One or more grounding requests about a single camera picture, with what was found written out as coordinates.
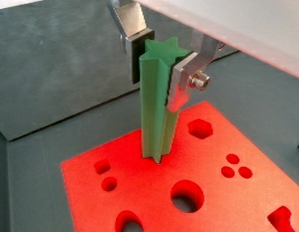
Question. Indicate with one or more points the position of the green star-shaped peg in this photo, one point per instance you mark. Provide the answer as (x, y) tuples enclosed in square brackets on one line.
[(157, 120)]

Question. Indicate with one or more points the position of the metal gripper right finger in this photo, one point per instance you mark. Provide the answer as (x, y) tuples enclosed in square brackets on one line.
[(188, 75)]

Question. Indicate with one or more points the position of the red shape-sorting board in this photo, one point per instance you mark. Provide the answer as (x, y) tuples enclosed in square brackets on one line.
[(215, 185)]

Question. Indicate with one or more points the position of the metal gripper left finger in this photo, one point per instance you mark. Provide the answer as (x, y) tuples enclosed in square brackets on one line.
[(128, 17)]

